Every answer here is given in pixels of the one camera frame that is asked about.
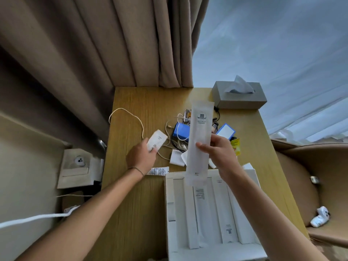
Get white tissue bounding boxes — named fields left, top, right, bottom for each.
left=224, top=75, right=255, bottom=95

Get blue power bank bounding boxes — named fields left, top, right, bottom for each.
left=173, top=121, right=191, bottom=142

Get long white charging cable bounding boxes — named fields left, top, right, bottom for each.
left=108, top=108, right=145, bottom=140

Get white sheer curtain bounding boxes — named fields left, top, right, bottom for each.
left=191, top=0, right=348, bottom=143

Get person's right forearm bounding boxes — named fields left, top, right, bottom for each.
left=221, top=167, right=331, bottom=261

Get wooden table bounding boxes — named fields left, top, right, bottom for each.
left=84, top=87, right=309, bottom=261

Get grey tissue box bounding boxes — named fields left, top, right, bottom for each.
left=211, top=80, right=268, bottom=109

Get person's right hand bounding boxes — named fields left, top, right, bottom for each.
left=195, top=134, right=244, bottom=183

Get white cardboard box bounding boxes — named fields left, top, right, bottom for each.
left=164, top=163, right=270, bottom=261

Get white game controller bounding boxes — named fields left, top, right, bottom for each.
left=310, top=206, right=331, bottom=228

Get brown cardboard box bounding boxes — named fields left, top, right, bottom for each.
left=61, top=190, right=85, bottom=212

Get yellow tea bag packet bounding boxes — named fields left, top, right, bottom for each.
left=230, top=138, right=242, bottom=156

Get beige curtain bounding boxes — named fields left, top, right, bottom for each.
left=0, top=0, right=210, bottom=150

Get small white square packet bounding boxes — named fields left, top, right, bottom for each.
left=170, top=149, right=185, bottom=167

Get person's left hand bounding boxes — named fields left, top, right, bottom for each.
left=126, top=138, right=158, bottom=176

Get thin wrist bracelet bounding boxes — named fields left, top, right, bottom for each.
left=127, top=166, right=145, bottom=178

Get person's left forearm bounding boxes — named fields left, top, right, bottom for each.
left=15, top=168, right=145, bottom=261

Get brown leather chair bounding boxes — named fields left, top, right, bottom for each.
left=270, top=138, right=348, bottom=249

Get wall socket panel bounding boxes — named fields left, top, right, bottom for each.
left=57, top=148, right=105, bottom=189

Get blue and white small box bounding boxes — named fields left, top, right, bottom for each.
left=216, top=123, right=236, bottom=141

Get thick white cord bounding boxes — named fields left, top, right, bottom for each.
left=0, top=205, right=81, bottom=229

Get white tube black cap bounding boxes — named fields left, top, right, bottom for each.
left=146, top=166, right=170, bottom=177

